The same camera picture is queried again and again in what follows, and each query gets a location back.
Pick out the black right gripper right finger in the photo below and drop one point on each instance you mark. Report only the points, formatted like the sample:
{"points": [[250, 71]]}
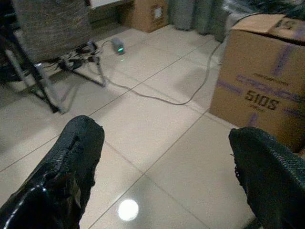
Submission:
{"points": [[274, 176]]}

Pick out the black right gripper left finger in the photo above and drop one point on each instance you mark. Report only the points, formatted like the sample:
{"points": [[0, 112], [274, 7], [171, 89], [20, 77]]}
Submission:
{"points": [[64, 171]]}

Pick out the large printed cardboard box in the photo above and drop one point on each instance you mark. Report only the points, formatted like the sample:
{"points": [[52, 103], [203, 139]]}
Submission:
{"points": [[262, 78]]}

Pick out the black power strip with plugs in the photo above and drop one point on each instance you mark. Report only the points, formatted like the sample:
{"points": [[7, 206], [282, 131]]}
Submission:
{"points": [[76, 57]]}

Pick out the black metal stand leg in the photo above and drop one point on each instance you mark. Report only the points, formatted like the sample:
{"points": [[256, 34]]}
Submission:
{"points": [[26, 62]]}

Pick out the grey woven fabric chair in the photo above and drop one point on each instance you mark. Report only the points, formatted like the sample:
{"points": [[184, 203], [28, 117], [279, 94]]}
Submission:
{"points": [[52, 35]]}

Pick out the grey power adapter green light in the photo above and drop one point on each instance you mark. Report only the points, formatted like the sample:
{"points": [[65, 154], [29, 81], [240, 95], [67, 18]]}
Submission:
{"points": [[118, 45]]}

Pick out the grey green curtain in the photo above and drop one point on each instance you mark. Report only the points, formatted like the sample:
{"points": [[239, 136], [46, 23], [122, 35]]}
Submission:
{"points": [[197, 15]]}

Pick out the small brown cardboard box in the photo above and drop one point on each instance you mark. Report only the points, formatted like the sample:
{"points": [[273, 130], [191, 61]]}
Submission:
{"points": [[150, 14]]}

